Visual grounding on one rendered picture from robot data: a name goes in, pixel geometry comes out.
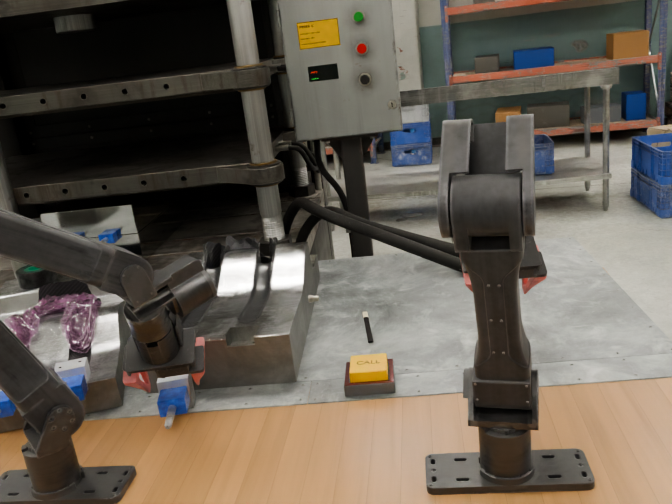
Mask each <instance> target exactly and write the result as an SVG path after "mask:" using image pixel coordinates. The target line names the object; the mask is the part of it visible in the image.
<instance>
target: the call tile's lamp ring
mask: <svg viewBox="0 0 672 504"><path fill-rule="evenodd" d="M387 361H389V380H379V381H366V382H353V383H349V371H350V362H346V373H345V384H344V386H349V385H363V384H376V383H389V382H394V374H393V358H392V359H387Z"/></svg>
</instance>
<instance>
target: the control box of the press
mask: <svg viewBox="0 0 672 504"><path fill-rule="evenodd" d="M277 4H278V10H276V18H277V25H278V28H281V33H282V41H283V48H284V55H285V63H286V70H287V77H288V85H289V92H290V99H291V107H292V109H291V110H289V112H290V119H291V126H294V129H295V136H296V141H297V142H303V141H312V142H314V155H315V160H316V164H317V166H318V169H319V171H320V172H321V174H322V175H323V176H324V177H325V179H326V180H327V181H328V182H329V183H330V184H331V185H332V187H333V188H334V189H335V191H336V192H337V194H338V196H339V198H340V199H341V202H342V205H343V208H344V210H345V211H347V212H350V213H352V214H354V215H356V216H359V217H361V218H364V219H367V220H370V213H369V204H368V195H367V185H366V176H365V166H364V155H365V154H366V152H367V150H368V148H369V146H370V144H371V143H372V141H373V139H374V138H375V136H378V133H385V132H394V131H402V130H403V124H402V113H401V101H400V90H399V78H398V67H397V55H396V44H395V32H394V21H393V9H392V0H277ZM320 141H321V142H325V143H328V144H329V145H330V146H331V147H332V148H333V149H334V150H335V152H336V153H337V154H338V155H339V156H340V157H341V159H342V162H343V171H344V179H345V188H346V196H347V197H346V196H345V194H344V192H343V190H342V188H341V187H340V185H339V184H338V183H337V181H336V180H335V179H334V178H333V177H332V176H331V175H330V174H329V173H328V171H327V170H326V168H325V167H324V164H323V162H322V158H321V151H320ZM346 233H349V239H350V246H351V255H352V258H353V257H364V256H374V251H373V242H372V238H369V237H366V236H364V235H361V234H358V233H356V232H353V231H351V230H348V229H346Z"/></svg>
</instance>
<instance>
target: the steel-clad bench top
mask: <svg viewBox="0 0 672 504"><path fill-rule="evenodd" d="M535 243H536V245H538V247H539V250H540V252H541V253H542V256H543V259H544V262H545V265H546V269H547V277H546V279H545V280H543V281H542V282H540V283H539V284H537V285H535V286H534V287H532V288H531V289H530V290H529V291H528V292H527V293H526V294H524V293H523V289H522V279H519V290H520V306H521V318H522V323H523V327H524V331H525V334H526V336H527V338H528V340H529V342H530V345H531V360H532V369H538V376H539V387H551V386H565V385H578V384H592V383H605V382H619V381H632V380H646V379H659V378H672V341H671V340H670V339H669V338H668V337H667V336H666V335H665V333H664V332H663V331H662V330H661V329H660V328H659V327H658V326H657V325H656V324H655V323H654V322H653V321H652V320H651V319H650V318H649V317H648V315H647V314H646V313H645V312H644V311H643V310H642V309H641V308H640V307H639V306H638V305H637V304H636V303H635V302H634V301H633V300H632V299H631V297H630V296H629V295H628V294H627V293H626V292H625V291H624V290H623V289H622V288H621V287H620V286H619V285H618V284H617V283H616V282H615V281H614V279H613V278H612V277H611V276H610V275H609V274H608V273H607V272H606V271H605V270H604V269H603V268H602V267H601V266H600V265H599V264H598V262H597V261H596V260H595V259H594V258H593V257H592V256H591V255H590V254H589V253H588V252H587V251H586V250H585V249H584V248H583V247H582V246H581V244H580V243H579V242H578V241H577V240H576V239H575V238H574V237H567V238H556V239H546V240H535ZM318 265H319V273H320V280H319V285H318V289H317V294H316V296H319V301H315V302H314V307H313V311H312V316H311V320H310V324H309V329H308V333H307V337H306V342H305V346H304V351H303V355H302V359H301V364H300V368H299V373H298V377H297V381H296V382H292V383H279V384H266V385H253V386H240V387H227V388H214V389H201V390H194V391H195V396H196V397H195V403H194V407H191V408H188V413H199V412H213V411H226V410H240V409H253V408H267V407H280V406H294V405H307V402H308V404H321V403H335V402H348V401H362V400H375V399H389V398H402V397H416V396H429V395H443V394H456V393H462V392H463V372H464V368H469V367H473V365H474V353H475V346H476V342H477V340H478V332H477V323H476V315H475V306H474V297H473V292H472V291H471V290H469V289H468V288H467V287H466V285H465V281H464V276H463V273H461V272H459V271H456V270H453V269H451V268H448V267H445V266H443V265H440V264H438V263H435V262H432V261H430V260H427V259H424V258H422V257H419V256H416V255H414V254H411V253H409V252H407V253H396V254H385V255H375V256H364V257H353V258H343V259H332V260H321V261H318ZM366 311H367V313H368V318H369V322H370V327H371V332H372V337H373V342H372V343H368V339H367V334H366V329H365V324H364V318H363V313H362V312H366ZM381 353H386V354H387V359H392V358H393V360H394V371H395V391H396V392H395V393H389V394H376V395H362V396H349V397H346V396H345V391H344V381H345V370H346V362H350V359H351V356H356V355H368V354H381ZM310 386H311V387H310ZM309 392H310V393H309ZM158 397H159V393H149V394H147V392H146V391H144V390H142V389H138V388H134V387H130V386H125V389H124V398H123V406H120V407H116V408H111V409H107V410H102V411H98V412H93V413H89V414H85V417H84V421H91V420H104V419H118V418H132V417H145V416H159V415H160V414H159V410H158V405H157V401H158ZM308 397H309V398H308Z"/></svg>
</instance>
